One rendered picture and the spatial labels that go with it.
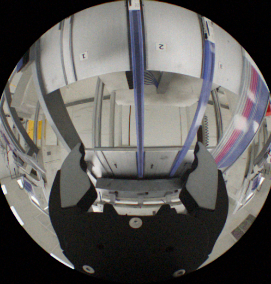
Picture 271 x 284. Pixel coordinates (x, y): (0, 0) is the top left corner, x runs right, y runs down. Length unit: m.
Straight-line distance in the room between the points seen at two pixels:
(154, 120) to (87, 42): 1.90
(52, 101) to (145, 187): 0.38
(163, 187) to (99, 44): 0.41
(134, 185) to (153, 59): 0.36
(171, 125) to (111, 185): 1.80
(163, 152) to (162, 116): 1.78
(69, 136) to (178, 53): 0.30
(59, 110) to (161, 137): 1.85
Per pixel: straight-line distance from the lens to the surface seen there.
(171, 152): 0.27
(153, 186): 0.37
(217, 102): 0.73
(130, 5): 0.17
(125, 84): 0.63
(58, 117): 0.26
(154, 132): 1.95
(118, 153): 0.26
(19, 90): 0.48
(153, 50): 0.15
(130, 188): 0.37
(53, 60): 0.21
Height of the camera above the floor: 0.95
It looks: 1 degrees up
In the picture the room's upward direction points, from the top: 180 degrees clockwise
